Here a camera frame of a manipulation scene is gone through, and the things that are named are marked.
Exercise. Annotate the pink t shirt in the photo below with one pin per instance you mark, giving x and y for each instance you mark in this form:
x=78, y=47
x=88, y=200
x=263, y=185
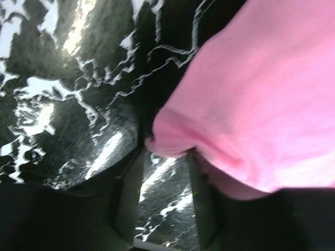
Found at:
x=257, y=101

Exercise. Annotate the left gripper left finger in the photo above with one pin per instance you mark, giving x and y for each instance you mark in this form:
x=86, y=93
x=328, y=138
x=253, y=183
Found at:
x=98, y=214

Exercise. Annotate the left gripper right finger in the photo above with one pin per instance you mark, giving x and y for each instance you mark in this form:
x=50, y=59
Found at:
x=290, y=219

